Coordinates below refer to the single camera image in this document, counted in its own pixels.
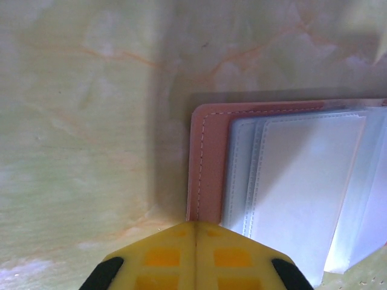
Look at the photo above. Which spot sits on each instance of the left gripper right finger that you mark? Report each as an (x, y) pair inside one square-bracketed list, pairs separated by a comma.
[(232, 259)]

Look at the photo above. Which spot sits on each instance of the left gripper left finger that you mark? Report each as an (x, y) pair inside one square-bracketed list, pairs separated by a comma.
[(163, 259)]

